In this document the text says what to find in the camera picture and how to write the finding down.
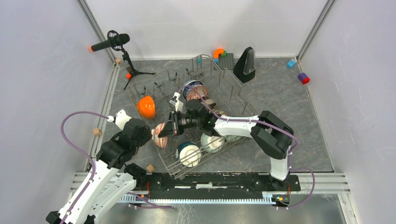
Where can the teal bowl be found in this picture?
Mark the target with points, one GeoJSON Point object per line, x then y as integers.
{"type": "Point", "coordinates": [189, 154]}

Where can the orange curved toy block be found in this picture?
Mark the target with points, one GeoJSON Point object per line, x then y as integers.
{"type": "Point", "coordinates": [217, 52]}

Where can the purple red toy block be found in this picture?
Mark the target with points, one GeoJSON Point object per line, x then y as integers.
{"type": "Point", "coordinates": [303, 78]}

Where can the black microphone tripod stand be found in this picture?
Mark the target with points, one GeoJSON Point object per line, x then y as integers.
{"type": "Point", "coordinates": [131, 71]}

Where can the black metronome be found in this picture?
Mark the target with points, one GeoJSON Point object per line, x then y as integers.
{"type": "Point", "coordinates": [245, 68]}

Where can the white blue rimmed bowl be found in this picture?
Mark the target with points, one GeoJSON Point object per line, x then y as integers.
{"type": "Point", "coordinates": [188, 85]}

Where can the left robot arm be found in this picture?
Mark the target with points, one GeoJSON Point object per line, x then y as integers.
{"type": "Point", "coordinates": [109, 178]}

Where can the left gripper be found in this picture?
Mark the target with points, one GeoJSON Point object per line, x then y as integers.
{"type": "Point", "coordinates": [146, 136]}

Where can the light green ribbed bowl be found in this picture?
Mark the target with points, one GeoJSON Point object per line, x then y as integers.
{"type": "Point", "coordinates": [212, 144]}

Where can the dark brown banded bowl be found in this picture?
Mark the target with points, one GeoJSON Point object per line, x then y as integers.
{"type": "Point", "coordinates": [210, 102]}

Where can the grey studded base plate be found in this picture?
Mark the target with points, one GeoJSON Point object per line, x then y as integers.
{"type": "Point", "coordinates": [227, 62]}

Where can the blue toy block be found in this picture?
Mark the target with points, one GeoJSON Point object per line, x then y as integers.
{"type": "Point", "coordinates": [291, 63]}

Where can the black microphone orange tip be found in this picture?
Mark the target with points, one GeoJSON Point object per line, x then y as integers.
{"type": "Point", "coordinates": [114, 41]}

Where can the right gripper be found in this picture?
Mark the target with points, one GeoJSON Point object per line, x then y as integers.
{"type": "Point", "coordinates": [172, 128]}

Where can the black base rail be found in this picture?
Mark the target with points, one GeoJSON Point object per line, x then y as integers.
{"type": "Point", "coordinates": [196, 186]}

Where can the grey wire dish rack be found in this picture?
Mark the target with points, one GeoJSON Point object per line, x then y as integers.
{"type": "Point", "coordinates": [222, 88]}

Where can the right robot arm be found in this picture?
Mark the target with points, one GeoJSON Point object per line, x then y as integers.
{"type": "Point", "coordinates": [271, 134]}

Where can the pink brown flower bowl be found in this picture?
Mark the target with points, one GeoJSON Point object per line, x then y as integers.
{"type": "Point", "coordinates": [220, 112]}

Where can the small wooden cube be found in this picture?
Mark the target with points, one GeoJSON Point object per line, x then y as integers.
{"type": "Point", "coordinates": [97, 132]}

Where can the wooden cube near rail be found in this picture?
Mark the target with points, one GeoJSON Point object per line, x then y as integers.
{"type": "Point", "coordinates": [150, 168]}

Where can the blue white patterned bowl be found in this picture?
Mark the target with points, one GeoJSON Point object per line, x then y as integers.
{"type": "Point", "coordinates": [197, 92]}

